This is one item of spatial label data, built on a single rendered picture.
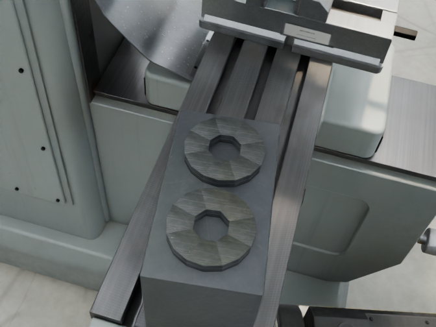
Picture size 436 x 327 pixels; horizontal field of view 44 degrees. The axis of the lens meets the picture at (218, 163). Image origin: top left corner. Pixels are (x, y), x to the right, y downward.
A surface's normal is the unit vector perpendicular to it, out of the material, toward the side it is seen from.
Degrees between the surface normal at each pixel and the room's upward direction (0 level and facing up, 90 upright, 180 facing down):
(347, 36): 90
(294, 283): 0
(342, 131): 90
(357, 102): 0
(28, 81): 88
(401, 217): 90
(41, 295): 0
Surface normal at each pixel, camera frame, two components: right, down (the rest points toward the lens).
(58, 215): -0.25, 0.64
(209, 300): -0.14, 0.79
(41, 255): -0.21, 0.41
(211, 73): 0.06, -0.60
